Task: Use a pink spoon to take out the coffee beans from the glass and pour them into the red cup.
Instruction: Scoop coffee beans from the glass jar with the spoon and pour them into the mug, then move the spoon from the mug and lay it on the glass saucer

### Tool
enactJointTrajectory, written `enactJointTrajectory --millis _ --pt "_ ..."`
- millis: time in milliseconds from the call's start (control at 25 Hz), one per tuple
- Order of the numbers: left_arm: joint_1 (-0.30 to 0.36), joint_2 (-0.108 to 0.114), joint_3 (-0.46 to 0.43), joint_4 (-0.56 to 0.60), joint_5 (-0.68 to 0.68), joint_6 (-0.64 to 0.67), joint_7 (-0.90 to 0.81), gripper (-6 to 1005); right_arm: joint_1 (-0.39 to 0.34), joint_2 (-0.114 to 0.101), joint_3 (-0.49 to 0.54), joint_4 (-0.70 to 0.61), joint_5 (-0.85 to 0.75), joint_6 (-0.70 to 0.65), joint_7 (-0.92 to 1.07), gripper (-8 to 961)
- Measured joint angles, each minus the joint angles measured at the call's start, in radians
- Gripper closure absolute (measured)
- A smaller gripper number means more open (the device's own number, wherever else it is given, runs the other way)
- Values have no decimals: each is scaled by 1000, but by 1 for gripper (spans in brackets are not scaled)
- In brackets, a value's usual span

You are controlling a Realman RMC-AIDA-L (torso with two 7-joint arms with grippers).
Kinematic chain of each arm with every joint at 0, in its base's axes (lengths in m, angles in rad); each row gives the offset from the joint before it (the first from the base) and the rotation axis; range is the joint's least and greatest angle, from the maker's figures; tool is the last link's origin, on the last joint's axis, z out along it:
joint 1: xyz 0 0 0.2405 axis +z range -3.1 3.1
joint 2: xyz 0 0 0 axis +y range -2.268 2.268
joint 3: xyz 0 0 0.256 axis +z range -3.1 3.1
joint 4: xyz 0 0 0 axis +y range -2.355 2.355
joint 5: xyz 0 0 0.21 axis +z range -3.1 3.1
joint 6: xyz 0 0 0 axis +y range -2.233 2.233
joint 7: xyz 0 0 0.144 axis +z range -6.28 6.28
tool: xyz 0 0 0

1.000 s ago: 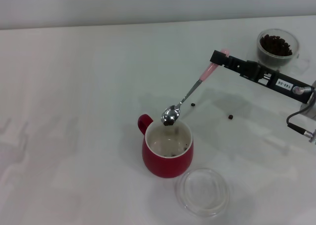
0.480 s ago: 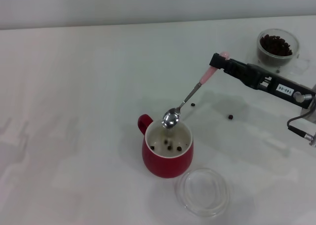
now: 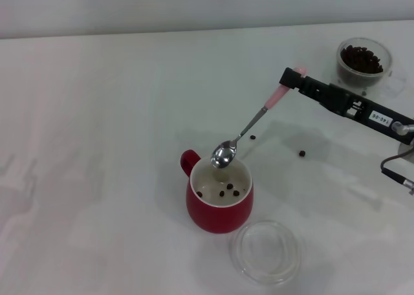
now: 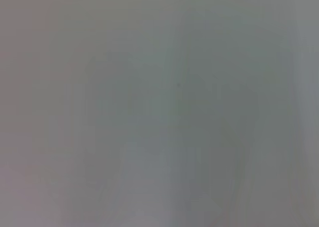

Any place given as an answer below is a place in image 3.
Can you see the pile of coffee beans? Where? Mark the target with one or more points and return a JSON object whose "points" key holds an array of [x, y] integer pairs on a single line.
{"points": [[360, 60]]}

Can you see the clear glass saucer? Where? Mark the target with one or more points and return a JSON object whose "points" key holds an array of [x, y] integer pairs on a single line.
{"points": [[375, 93]]}

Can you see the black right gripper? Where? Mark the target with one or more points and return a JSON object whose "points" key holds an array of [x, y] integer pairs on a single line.
{"points": [[381, 117]]}

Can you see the clear round glass dish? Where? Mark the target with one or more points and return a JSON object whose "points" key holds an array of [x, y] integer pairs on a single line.
{"points": [[265, 253]]}

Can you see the red ceramic mug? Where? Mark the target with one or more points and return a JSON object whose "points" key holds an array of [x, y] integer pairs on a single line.
{"points": [[220, 217]]}

